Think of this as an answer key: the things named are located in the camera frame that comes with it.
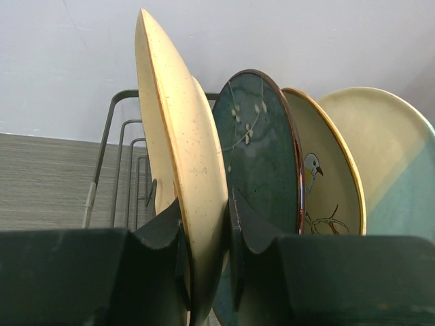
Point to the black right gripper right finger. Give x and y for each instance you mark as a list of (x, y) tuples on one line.
[(361, 280)]

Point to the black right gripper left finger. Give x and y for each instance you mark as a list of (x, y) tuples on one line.
[(109, 276)]

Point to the beige bird plate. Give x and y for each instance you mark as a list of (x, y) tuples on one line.
[(185, 156), (334, 196)]

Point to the dark blue ceramic plate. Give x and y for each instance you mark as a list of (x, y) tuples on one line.
[(263, 162)]

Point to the white and blue plate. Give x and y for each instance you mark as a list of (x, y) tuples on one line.
[(392, 144)]

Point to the black wire dish rack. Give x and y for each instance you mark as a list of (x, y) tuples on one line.
[(133, 189)]

